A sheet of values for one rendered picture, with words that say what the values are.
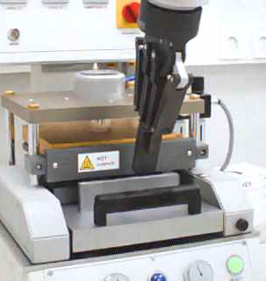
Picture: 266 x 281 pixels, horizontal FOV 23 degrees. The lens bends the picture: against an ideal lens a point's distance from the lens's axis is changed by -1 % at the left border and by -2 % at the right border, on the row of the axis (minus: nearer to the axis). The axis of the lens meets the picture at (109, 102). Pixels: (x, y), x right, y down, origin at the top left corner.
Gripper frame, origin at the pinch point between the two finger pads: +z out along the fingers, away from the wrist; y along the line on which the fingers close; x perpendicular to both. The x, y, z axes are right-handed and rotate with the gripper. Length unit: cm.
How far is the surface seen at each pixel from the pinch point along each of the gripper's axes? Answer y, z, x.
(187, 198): 4.4, 5.6, 5.0
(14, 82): -60, 19, -3
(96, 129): -14.8, 5.5, -1.5
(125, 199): 4.2, 4.9, -3.9
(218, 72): -64, 21, 50
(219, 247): 7.5, 12.6, 10.1
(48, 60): -31.4, 1.1, -4.9
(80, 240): 5.9, 9.3, -10.1
